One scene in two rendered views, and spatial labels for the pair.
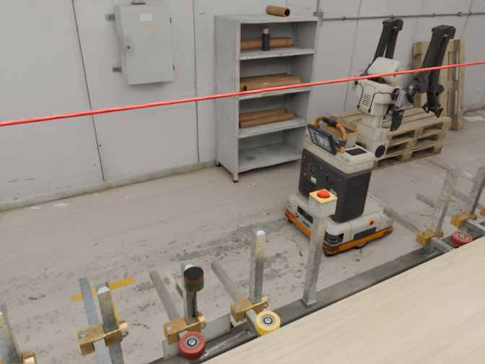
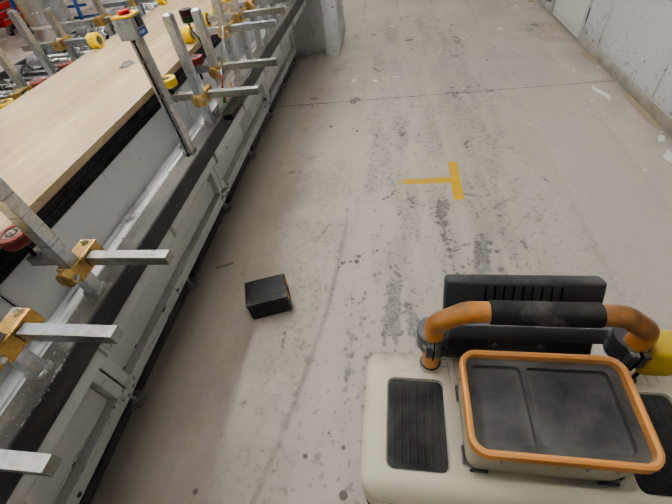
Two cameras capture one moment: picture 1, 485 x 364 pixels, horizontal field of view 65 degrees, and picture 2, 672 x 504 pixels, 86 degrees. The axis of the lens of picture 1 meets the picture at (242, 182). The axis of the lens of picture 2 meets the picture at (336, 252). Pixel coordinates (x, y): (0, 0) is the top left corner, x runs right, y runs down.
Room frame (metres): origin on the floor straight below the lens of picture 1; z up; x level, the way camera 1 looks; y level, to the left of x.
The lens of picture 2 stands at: (2.55, -0.99, 1.47)
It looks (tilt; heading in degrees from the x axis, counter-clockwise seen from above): 46 degrees down; 133
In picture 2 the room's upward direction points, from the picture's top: 11 degrees counter-clockwise
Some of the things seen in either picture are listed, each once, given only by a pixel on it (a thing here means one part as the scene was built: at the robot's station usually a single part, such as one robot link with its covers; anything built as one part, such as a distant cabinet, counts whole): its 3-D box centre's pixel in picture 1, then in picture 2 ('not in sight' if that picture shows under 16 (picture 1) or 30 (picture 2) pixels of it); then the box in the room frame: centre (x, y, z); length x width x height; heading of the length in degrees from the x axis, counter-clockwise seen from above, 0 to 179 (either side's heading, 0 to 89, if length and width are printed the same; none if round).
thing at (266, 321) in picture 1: (267, 331); (171, 89); (0.88, -0.09, 0.85); 0.08 x 0.08 x 0.11
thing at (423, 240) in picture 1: (429, 235); (79, 262); (1.50, -0.91, 0.80); 0.14 x 0.06 x 0.05; 119
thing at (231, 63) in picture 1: (264, 97); not in sight; (3.86, -0.20, 0.78); 0.90 x 0.45 x 1.55; 119
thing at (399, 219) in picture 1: (418, 232); (99, 258); (1.54, -0.87, 0.80); 0.43 x 0.03 x 0.04; 29
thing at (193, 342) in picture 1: (192, 352); (198, 67); (0.79, 0.14, 0.85); 0.08 x 0.08 x 0.11
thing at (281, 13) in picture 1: (278, 11); not in sight; (3.92, -0.29, 1.59); 0.30 x 0.08 x 0.08; 29
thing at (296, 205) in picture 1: (309, 217); not in sight; (2.51, -0.53, 0.23); 0.41 x 0.02 x 0.08; 28
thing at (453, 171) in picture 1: (440, 211); (41, 234); (1.52, -0.93, 0.93); 0.04 x 0.04 x 0.48; 29
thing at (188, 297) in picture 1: (190, 318); (214, 64); (0.91, 0.16, 0.87); 0.04 x 0.04 x 0.48; 29
